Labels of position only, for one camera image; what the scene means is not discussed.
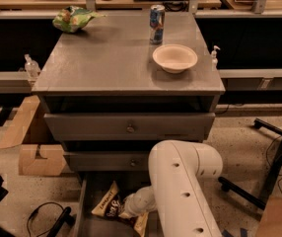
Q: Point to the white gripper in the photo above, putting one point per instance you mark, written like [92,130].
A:
[137,203]

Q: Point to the brown sea salt chip bag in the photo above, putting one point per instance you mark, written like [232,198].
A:
[111,207]

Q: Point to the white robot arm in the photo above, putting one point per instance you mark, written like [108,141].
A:
[175,169]

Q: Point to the grey open bottom drawer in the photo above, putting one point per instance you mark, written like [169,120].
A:
[94,187]

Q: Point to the grey top drawer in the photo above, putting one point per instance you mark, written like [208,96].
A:
[125,126]

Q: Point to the grey middle drawer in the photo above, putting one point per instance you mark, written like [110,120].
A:
[107,161]

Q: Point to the grey wooden drawer cabinet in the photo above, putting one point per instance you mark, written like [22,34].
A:
[108,68]

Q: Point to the green chip bag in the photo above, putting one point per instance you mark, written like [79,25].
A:
[73,18]

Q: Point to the black floor stand leg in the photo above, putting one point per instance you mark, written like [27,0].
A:
[65,217]

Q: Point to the cut cardboard piece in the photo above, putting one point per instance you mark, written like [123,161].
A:
[41,160]

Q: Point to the black stand with wheels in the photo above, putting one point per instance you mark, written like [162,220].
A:
[272,175]

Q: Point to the cardboard box bottom right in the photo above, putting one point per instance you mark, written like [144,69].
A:
[270,224]

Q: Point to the white paper bowl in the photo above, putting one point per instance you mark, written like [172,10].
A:
[175,58]

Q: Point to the white pump dispenser bottle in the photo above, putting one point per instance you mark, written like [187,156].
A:
[214,56]

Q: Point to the clear bottle on left shelf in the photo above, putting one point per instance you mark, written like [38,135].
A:
[31,67]

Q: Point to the blue silver drink can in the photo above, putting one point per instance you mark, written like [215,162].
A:
[157,18]

